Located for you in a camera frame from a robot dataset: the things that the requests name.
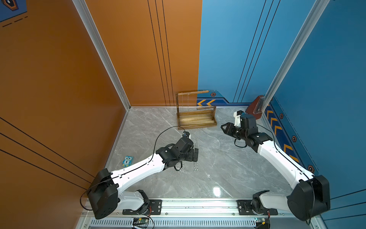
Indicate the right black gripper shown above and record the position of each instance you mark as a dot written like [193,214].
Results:
[227,128]

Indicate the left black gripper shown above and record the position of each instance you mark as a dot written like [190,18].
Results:
[190,157]

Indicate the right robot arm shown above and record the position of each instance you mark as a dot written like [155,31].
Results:
[310,194]

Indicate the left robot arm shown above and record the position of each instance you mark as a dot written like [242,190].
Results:
[109,190]

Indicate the wooden jewelry display stand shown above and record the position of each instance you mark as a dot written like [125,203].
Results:
[202,117]

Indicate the red corner block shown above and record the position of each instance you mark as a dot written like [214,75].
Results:
[256,107]

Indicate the small blue owl toy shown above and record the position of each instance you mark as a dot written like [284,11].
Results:
[127,161]

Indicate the left green circuit board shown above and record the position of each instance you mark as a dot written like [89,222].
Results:
[140,221]

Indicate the green circuit board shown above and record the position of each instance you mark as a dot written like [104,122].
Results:
[140,221]
[260,220]

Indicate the right green circuit board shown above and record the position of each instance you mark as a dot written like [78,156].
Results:
[260,220]

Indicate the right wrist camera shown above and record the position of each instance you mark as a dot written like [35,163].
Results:
[237,118]

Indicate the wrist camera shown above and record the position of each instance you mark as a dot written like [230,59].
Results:
[186,134]
[237,118]

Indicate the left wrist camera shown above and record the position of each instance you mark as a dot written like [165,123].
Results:
[186,134]

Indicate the right aluminium corner post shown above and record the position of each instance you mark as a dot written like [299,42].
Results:
[301,38]

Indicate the aluminium corner post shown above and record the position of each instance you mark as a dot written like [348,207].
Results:
[301,38]
[87,19]

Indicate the aluminium front rail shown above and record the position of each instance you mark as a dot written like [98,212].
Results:
[198,207]

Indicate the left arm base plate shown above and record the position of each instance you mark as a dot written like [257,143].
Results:
[153,208]

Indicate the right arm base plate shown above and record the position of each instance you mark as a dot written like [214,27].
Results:
[246,207]

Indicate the left aluminium corner post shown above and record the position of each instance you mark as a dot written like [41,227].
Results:
[87,19]

